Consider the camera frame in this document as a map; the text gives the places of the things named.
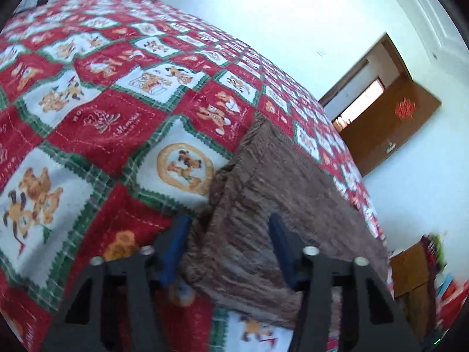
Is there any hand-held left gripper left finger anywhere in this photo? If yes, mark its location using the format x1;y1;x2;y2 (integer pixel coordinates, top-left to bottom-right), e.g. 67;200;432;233
40;214;193;352

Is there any red paper door decoration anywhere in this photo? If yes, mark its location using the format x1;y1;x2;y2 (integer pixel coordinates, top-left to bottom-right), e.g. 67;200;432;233
394;97;415;120

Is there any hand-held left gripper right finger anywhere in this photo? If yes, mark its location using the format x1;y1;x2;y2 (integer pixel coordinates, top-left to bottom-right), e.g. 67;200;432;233
269;213;422;352

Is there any brown wooden door frame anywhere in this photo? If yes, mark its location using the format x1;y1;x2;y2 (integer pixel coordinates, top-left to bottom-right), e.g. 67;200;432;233
319;33;413;133

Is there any brown knitted sweater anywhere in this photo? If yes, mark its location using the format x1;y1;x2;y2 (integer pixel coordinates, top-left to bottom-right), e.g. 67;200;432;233
181;110;391;329

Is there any wooden bedside cabinet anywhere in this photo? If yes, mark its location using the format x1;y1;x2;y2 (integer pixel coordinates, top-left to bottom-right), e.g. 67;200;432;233
388;242;445;338

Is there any brown wooden door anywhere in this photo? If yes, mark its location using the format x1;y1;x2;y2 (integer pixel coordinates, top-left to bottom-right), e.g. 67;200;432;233
341;77;442;177

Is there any red printed quilt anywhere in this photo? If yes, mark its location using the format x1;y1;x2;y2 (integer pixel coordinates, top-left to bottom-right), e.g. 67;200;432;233
0;0;394;352

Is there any red gift bag with handles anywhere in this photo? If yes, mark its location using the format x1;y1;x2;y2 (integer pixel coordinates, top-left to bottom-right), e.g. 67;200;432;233
438;277;469;332

